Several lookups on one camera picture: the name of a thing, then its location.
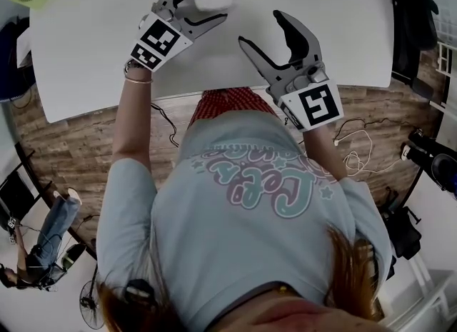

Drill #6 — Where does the black floor cable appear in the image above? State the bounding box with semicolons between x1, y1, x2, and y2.
335;117;425;146

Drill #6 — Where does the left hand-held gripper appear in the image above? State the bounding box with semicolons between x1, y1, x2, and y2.
129;0;229;74

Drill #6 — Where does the black metal frame rack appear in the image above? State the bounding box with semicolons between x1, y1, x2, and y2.
0;150;41;224

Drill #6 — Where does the black floor bag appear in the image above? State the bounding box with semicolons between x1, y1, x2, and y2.
380;187;423;261

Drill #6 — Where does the person's head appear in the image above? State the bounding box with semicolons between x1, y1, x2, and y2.
214;286;376;332

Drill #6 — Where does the person's light blue printed t-shirt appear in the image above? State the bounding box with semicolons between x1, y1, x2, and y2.
96;114;393;330

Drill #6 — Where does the white metal stand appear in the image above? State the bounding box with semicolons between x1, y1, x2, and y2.
387;251;457;332

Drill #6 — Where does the black shoulder strap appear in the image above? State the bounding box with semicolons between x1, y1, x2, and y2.
124;279;156;310
367;241;397;282

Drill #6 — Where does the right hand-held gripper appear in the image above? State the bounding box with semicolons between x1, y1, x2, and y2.
237;9;346;133

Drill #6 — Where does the black office chair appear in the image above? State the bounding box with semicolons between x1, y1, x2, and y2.
388;0;441;100

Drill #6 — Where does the black desk cable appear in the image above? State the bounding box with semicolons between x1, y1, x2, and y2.
151;103;180;149

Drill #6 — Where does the black bead bracelet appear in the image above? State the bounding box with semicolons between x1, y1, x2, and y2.
123;59;144;79

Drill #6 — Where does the person's left forearm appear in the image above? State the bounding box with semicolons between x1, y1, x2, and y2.
114;68;155;167

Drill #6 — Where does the black and green bag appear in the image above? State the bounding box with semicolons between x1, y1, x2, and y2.
61;243;87;268

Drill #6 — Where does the person's right forearm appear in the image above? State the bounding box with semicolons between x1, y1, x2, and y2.
302;125;349;181

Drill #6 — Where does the white wire shelf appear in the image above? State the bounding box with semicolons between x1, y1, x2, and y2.
437;39;457;75

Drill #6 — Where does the black pedestal floor fan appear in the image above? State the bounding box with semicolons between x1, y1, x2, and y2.
78;262;107;331

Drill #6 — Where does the white floor cable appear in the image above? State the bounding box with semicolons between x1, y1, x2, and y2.
333;129;404;178

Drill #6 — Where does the thin gold bangle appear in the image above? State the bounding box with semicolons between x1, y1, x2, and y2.
124;74;154;86

